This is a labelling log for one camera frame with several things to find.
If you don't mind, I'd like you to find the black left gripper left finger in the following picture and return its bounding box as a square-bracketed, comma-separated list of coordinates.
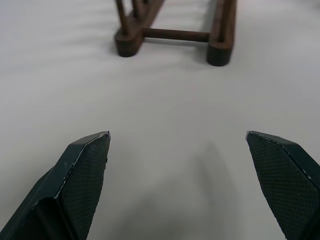
[0, 130, 112, 240]

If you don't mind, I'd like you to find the dark brown wooden rack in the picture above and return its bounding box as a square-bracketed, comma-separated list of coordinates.
[114, 0, 237, 67]

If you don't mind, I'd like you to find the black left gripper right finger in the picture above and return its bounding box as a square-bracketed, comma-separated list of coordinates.
[244, 130, 320, 240]

